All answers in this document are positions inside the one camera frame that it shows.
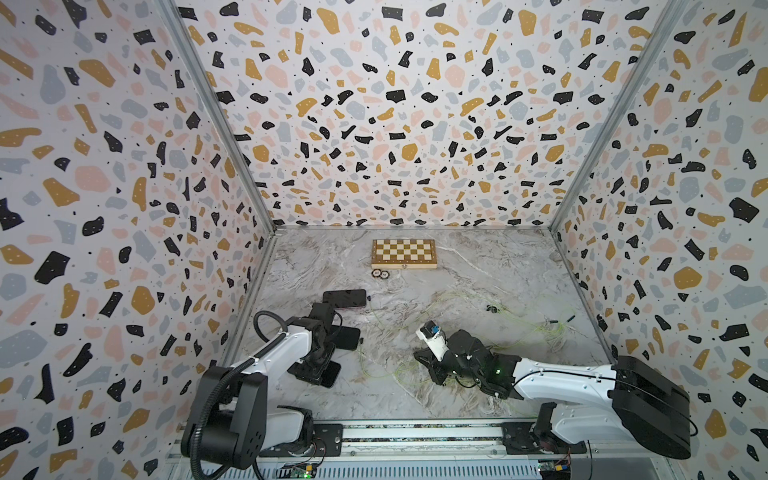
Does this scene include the green wired earphones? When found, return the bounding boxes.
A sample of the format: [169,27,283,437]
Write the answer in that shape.
[485,294,579,356]
[360,298,466,418]

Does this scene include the black smartphone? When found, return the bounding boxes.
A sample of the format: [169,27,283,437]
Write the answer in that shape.
[331,326,361,351]
[322,289,368,309]

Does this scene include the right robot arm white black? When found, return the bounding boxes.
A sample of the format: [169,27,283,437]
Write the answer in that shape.
[414,321,698,460]

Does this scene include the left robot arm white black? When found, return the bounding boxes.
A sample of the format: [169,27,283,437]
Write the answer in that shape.
[181,303,344,479]

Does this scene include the near blue-edged smartphone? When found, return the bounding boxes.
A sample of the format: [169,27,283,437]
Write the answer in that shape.
[320,361,341,388]

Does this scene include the wooden chessboard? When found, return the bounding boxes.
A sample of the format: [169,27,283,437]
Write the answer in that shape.
[371,239,438,270]

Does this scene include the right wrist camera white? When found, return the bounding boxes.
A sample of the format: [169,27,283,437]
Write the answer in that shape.
[417,320,449,361]

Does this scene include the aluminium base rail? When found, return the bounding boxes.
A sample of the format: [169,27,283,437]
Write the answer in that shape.
[167,418,676,480]

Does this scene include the left aluminium corner post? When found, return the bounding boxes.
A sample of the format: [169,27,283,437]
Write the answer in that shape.
[155,0,275,238]

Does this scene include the aluminium corner post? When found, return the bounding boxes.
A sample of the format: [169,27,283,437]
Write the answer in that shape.
[548,0,686,237]
[155,0,275,238]

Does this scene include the right aluminium corner post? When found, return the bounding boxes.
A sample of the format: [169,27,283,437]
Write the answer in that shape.
[548,0,686,237]

